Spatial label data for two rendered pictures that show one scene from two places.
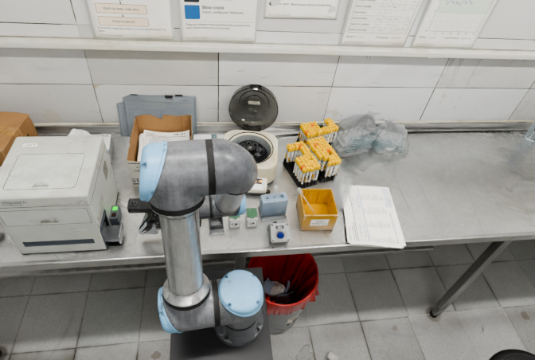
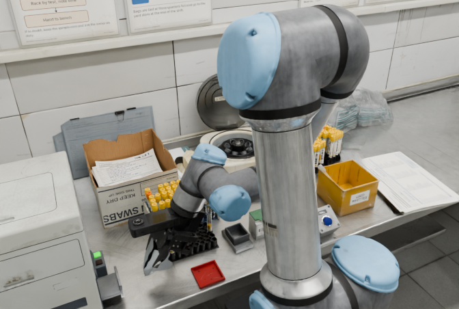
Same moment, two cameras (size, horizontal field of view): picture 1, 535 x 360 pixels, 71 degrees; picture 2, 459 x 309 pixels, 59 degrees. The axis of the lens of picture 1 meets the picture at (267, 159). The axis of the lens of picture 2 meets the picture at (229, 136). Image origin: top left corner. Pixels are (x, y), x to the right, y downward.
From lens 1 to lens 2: 53 cm
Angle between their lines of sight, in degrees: 18
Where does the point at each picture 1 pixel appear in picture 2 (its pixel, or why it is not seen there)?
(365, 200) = (386, 168)
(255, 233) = not seen: hidden behind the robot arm
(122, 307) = not seen: outside the picture
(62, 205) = (42, 243)
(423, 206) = (446, 159)
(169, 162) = (284, 24)
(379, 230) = (423, 191)
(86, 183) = (71, 201)
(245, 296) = (378, 262)
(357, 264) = not seen: hidden behind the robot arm
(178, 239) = (300, 167)
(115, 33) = (48, 37)
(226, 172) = (356, 31)
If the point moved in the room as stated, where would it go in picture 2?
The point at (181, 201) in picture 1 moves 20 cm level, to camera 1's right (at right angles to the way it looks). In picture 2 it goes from (309, 85) to (446, 72)
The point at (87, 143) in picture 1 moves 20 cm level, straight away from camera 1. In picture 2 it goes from (48, 162) to (14, 135)
